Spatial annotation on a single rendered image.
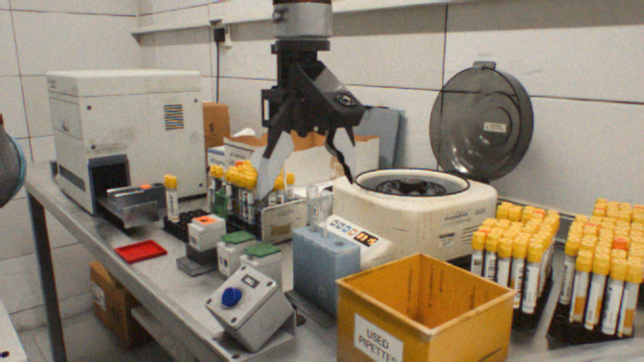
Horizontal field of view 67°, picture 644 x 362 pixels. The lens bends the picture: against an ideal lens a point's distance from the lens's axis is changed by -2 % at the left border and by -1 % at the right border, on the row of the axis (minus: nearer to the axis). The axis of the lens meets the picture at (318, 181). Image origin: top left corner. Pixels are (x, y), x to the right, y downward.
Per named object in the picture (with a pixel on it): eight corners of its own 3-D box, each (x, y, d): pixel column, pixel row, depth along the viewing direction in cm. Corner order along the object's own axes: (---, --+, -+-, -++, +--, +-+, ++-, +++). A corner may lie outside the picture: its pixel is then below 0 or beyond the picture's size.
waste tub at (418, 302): (333, 360, 55) (333, 280, 53) (415, 323, 63) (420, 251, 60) (424, 430, 45) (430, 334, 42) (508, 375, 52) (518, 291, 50)
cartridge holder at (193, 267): (176, 265, 80) (174, 245, 79) (224, 252, 86) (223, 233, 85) (191, 277, 76) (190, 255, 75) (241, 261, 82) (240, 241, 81)
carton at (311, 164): (223, 197, 119) (220, 135, 115) (314, 179, 137) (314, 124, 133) (284, 223, 101) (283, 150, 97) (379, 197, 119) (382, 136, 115)
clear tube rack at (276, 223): (208, 219, 103) (206, 186, 101) (248, 210, 109) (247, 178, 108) (264, 247, 88) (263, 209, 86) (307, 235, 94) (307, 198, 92)
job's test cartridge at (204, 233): (190, 256, 81) (187, 219, 79) (216, 249, 83) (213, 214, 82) (201, 263, 78) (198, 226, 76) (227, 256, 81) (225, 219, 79)
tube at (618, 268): (614, 351, 56) (632, 264, 53) (598, 349, 56) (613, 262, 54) (610, 344, 57) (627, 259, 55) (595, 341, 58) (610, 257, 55)
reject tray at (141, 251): (114, 252, 86) (114, 248, 85) (151, 243, 90) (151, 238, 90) (128, 264, 80) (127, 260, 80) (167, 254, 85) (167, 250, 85)
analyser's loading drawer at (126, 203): (92, 204, 107) (89, 181, 106) (123, 198, 111) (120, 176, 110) (126, 228, 92) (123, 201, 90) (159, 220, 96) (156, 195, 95)
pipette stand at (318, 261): (284, 298, 70) (283, 231, 67) (324, 284, 73) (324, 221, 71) (325, 328, 62) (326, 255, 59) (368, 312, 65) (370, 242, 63)
